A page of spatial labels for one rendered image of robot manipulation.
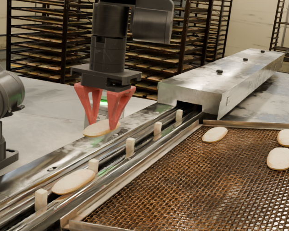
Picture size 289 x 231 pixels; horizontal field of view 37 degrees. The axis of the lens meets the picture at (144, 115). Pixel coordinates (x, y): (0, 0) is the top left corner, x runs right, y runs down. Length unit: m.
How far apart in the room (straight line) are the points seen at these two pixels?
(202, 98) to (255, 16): 6.64
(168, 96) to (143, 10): 0.53
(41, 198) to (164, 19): 0.32
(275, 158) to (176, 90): 0.53
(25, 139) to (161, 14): 0.45
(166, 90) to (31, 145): 0.42
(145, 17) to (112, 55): 0.08
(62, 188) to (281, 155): 0.34
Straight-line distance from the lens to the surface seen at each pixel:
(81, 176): 0.70
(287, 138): 0.79
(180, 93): 1.15
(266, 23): 7.71
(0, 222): 0.59
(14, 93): 0.78
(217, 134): 0.81
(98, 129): 0.70
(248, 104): 1.51
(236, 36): 7.82
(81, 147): 0.81
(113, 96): 0.67
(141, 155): 0.81
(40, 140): 0.95
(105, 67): 0.68
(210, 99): 1.13
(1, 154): 0.81
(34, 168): 0.71
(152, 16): 0.66
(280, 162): 0.67
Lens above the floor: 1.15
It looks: 16 degrees down
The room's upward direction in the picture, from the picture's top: 6 degrees clockwise
